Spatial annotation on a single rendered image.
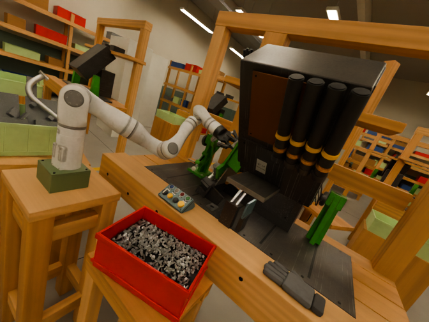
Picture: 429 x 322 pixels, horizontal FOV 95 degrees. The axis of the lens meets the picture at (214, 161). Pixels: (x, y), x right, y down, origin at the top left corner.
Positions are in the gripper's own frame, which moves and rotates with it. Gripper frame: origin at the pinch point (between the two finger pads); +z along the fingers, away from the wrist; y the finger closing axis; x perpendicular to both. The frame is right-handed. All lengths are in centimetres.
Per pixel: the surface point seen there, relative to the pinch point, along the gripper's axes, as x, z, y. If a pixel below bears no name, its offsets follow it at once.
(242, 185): -20.0, 22.6, -20.5
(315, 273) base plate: 2, 62, -18
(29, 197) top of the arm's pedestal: -21, -24, -80
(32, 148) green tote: -2, -70, -81
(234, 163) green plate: -4.5, 8.6, -9.8
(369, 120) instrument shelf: -20, 38, 41
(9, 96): -12, -103, -76
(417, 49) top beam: -35, 31, 73
